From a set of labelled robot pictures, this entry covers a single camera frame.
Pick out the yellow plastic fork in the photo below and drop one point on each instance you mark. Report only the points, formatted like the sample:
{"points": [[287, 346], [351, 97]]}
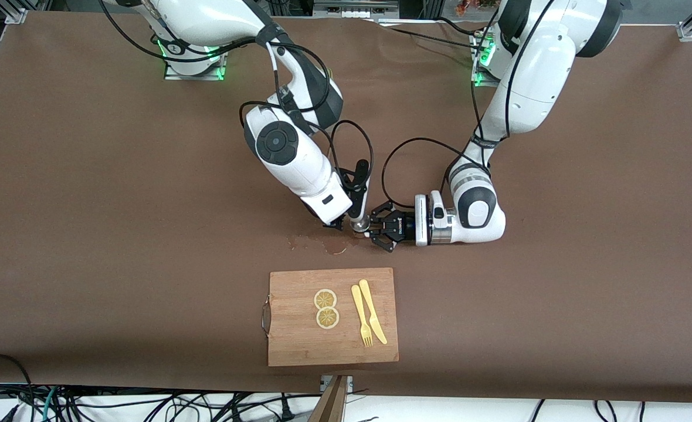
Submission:
{"points": [[361, 316]]}

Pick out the small metal bracket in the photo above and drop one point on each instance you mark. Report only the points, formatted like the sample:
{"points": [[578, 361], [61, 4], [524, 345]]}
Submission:
{"points": [[349, 382]]}

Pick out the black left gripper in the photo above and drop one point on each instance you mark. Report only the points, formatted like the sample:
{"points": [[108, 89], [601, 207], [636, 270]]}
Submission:
{"points": [[403, 227]]}

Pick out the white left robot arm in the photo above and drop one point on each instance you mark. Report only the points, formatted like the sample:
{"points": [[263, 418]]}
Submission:
{"points": [[533, 76]]}

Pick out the brown liquid spill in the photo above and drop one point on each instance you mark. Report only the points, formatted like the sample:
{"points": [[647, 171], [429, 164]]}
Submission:
{"points": [[316, 240]]}

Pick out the small clear glass cup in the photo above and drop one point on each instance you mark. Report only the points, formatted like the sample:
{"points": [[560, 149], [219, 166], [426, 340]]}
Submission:
{"points": [[355, 225]]}

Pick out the grey power strip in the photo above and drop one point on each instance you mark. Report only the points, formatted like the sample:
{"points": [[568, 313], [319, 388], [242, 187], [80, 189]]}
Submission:
{"points": [[355, 9]]}

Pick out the wooden post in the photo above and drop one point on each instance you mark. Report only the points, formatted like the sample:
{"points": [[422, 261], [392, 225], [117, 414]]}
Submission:
{"points": [[329, 404]]}

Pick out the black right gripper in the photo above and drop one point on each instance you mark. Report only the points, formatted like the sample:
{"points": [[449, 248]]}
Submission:
{"points": [[334, 223]]}

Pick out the lemon slice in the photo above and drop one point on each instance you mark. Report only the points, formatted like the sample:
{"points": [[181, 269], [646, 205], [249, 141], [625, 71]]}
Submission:
{"points": [[327, 318], [325, 299]]}

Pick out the brown table cover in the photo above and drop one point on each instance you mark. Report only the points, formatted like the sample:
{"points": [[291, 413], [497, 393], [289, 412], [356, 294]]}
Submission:
{"points": [[146, 293]]}

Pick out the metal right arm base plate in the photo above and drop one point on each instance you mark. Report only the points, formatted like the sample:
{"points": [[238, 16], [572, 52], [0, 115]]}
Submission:
{"points": [[193, 73]]}

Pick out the wooden cutting board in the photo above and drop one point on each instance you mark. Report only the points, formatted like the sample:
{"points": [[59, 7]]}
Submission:
{"points": [[331, 340]]}

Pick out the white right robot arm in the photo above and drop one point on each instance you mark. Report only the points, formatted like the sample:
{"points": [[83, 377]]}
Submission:
{"points": [[293, 158]]}

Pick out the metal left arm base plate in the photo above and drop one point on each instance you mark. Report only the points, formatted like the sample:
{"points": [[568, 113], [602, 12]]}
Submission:
{"points": [[478, 79]]}

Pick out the yellow plastic knife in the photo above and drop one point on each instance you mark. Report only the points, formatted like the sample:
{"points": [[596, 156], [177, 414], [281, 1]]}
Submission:
{"points": [[372, 313]]}

